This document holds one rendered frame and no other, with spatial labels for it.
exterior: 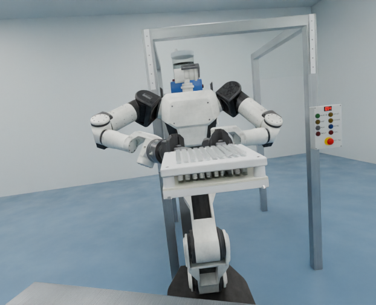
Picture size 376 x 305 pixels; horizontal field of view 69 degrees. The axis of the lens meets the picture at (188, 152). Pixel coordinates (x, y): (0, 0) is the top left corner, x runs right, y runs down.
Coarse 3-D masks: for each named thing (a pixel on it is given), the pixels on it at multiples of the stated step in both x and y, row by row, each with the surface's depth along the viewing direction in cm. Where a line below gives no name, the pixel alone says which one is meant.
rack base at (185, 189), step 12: (252, 168) 72; (192, 180) 67; (204, 180) 65; (216, 180) 64; (228, 180) 63; (240, 180) 63; (252, 180) 63; (264, 180) 63; (168, 192) 62; (180, 192) 62; (192, 192) 63; (204, 192) 63; (216, 192) 63
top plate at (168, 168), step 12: (240, 144) 85; (168, 156) 77; (240, 156) 66; (252, 156) 65; (264, 156) 64; (168, 168) 62; (180, 168) 62; (192, 168) 62; (204, 168) 62; (216, 168) 62; (228, 168) 62
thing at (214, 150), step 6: (198, 150) 76; (204, 150) 75; (210, 150) 74; (216, 150) 73; (222, 150) 72; (228, 150) 73; (234, 150) 70; (186, 156) 69; (192, 156) 68; (198, 156) 67; (210, 156) 69; (198, 174) 70
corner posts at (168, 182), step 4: (256, 168) 63; (260, 168) 63; (264, 168) 63; (256, 172) 63; (260, 172) 63; (264, 172) 63; (172, 176) 62; (256, 176) 63; (260, 176) 63; (264, 176) 63; (164, 180) 62; (168, 180) 62; (172, 180) 62; (164, 184) 63; (168, 184) 62; (172, 184) 63
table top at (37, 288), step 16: (32, 288) 53; (48, 288) 53; (64, 288) 52; (80, 288) 52; (96, 288) 51; (16, 304) 49; (32, 304) 48; (48, 304) 48; (64, 304) 48; (80, 304) 47; (96, 304) 47; (112, 304) 46; (128, 304) 46; (144, 304) 45; (160, 304) 45; (176, 304) 45; (192, 304) 44; (208, 304) 44; (224, 304) 44; (240, 304) 43; (256, 304) 43
